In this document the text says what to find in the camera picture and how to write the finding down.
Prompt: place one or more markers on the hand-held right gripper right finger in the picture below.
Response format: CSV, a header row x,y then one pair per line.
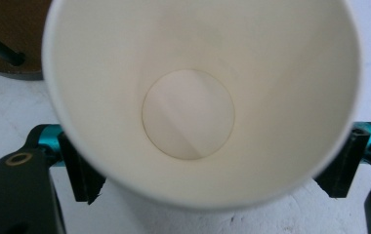
x,y
339,175

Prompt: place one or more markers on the brown cup holder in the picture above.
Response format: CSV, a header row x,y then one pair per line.
x,y
8,29

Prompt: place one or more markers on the white paper cup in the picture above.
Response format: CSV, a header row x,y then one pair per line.
x,y
186,97

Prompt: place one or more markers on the white foam mat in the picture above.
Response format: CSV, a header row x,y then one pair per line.
x,y
11,107

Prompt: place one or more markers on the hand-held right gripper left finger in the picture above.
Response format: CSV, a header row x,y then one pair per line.
x,y
83,182

